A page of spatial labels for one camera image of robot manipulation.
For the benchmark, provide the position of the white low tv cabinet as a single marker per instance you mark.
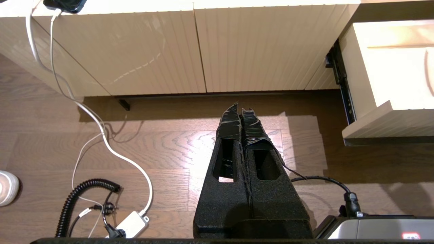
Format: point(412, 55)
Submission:
point(152, 51)

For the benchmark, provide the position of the white power adapter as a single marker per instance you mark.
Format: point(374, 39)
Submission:
point(130, 223)

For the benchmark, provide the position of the cream white ribbed drawer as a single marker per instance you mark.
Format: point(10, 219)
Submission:
point(390, 78)

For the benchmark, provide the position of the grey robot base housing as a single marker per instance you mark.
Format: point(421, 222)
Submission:
point(379, 228)

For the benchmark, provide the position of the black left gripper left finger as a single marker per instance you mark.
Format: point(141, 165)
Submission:
point(220, 210)

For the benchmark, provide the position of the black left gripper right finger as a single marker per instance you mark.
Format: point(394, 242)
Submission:
point(278, 210)

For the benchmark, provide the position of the black smartphone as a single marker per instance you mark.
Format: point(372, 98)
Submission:
point(66, 5)

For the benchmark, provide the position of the black drawer slide rail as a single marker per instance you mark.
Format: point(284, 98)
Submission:
point(344, 88)

